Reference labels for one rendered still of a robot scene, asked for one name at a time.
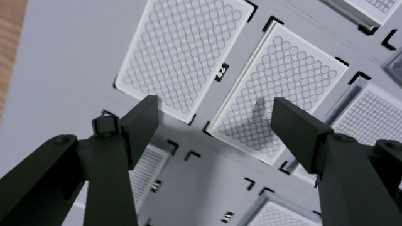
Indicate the grey deck plate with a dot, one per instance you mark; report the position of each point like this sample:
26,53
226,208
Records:
64,57

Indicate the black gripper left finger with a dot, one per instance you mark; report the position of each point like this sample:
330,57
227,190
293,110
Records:
42,188

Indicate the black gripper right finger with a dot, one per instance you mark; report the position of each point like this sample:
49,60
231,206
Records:
358,184

